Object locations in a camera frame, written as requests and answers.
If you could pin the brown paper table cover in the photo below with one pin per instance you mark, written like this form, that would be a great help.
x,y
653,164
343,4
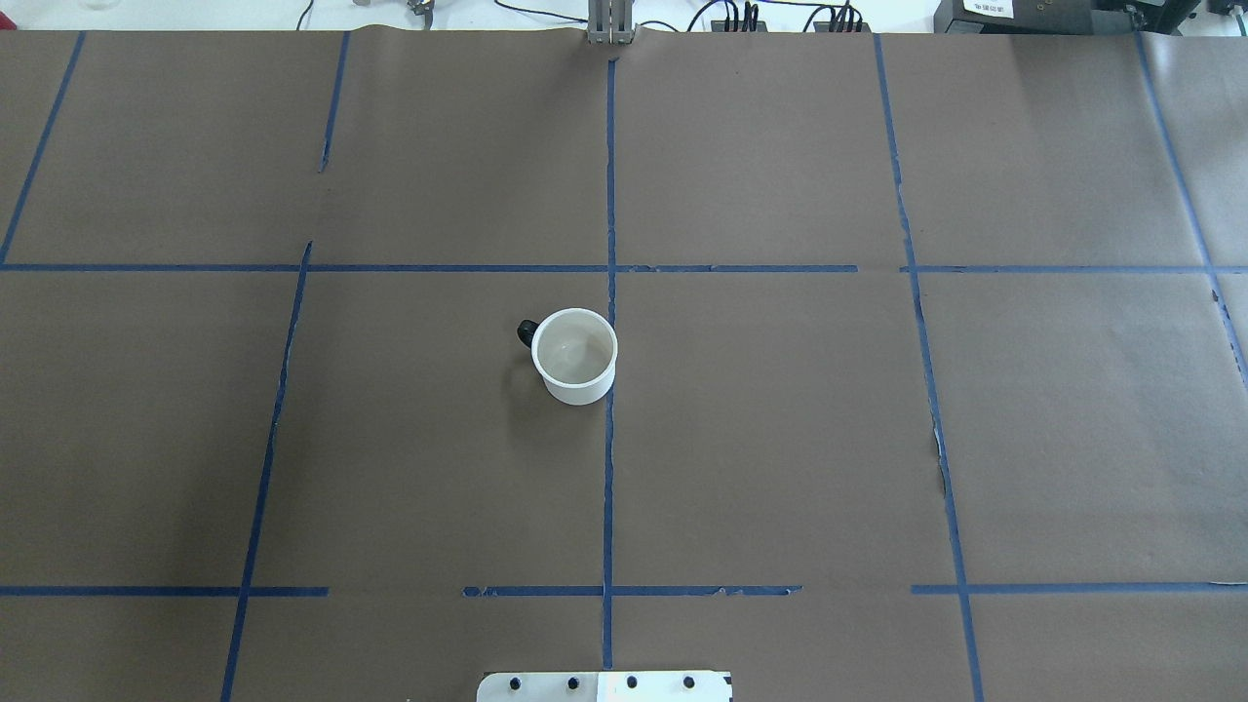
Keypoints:
x,y
930,387

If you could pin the white mug black handle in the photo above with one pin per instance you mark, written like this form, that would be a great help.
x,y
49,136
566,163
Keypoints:
x,y
575,351

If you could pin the grey metal clamp post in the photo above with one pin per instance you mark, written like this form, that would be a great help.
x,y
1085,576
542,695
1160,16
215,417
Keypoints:
x,y
610,22

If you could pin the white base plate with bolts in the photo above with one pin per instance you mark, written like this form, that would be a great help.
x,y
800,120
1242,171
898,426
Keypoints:
x,y
648,685

